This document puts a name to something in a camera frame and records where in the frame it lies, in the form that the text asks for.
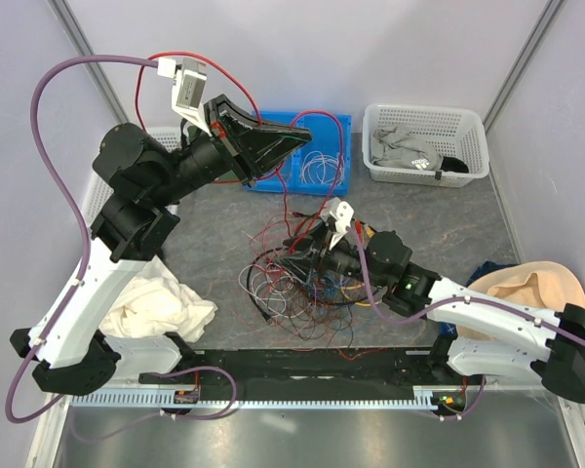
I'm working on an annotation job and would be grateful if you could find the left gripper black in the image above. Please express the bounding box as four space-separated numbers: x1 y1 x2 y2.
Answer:
150 94 315 207

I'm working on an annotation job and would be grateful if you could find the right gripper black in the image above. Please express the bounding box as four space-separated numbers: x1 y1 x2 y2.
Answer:
274 219 388 289

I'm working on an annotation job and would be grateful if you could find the white thin cable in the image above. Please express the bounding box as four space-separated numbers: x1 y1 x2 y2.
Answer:
299 148 348 187

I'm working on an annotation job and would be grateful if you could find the red thin wire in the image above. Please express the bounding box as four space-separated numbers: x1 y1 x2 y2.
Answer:
135 50 345 245

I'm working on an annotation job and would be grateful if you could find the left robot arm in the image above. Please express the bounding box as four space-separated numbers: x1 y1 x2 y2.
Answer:
11 96 312 396

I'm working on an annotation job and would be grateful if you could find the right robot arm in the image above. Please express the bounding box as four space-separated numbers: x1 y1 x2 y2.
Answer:
256 198 585 404

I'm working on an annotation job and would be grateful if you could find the blue divided plastic bin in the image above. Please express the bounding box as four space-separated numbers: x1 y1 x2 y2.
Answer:
243 110 354 196

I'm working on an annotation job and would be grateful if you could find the grey adidas sweatshirt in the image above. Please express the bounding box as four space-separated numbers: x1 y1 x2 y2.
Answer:
370 126 443 171

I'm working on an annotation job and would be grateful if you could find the empty white basket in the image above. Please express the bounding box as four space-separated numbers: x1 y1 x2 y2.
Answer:
78 127 186 233

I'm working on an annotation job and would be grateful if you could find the blue cloth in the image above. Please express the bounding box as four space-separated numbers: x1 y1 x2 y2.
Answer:
440 260 516 335

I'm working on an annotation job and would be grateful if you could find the white basket with clothes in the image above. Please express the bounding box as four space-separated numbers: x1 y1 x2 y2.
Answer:
362 103 489 188

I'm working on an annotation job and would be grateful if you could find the black cloth in basket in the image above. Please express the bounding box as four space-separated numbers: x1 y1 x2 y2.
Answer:
441 157 469 174

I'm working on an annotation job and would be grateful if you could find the white cloth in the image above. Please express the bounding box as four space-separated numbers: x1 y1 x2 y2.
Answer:
99 257 217 343

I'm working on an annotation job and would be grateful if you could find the beige bucket hat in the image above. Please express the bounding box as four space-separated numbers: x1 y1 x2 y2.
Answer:
468 261 585 312

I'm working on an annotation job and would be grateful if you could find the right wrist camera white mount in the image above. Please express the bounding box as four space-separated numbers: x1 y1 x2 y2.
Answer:
319 197 354 251

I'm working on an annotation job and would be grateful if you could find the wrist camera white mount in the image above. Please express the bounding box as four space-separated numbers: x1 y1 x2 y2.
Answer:
157 58 211 136
319 197 354 251

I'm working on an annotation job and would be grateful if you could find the tangled cable pile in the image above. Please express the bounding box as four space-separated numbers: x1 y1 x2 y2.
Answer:
237 204 401 362

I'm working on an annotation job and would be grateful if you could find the yellow ethernet cable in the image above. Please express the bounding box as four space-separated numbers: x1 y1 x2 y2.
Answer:
340 223 386 307

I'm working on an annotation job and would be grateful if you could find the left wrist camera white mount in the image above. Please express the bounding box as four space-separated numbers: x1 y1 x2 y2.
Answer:
157 58 211 136

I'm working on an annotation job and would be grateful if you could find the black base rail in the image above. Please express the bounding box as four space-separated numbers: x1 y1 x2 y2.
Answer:
137 346 469 406

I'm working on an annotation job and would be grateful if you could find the left grey aluminium post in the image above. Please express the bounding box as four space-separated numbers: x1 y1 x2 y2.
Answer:
47 0 130 123

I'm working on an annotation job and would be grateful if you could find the light blue cable duct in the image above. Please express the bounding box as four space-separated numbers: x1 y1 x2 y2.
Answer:
70 387 445 410

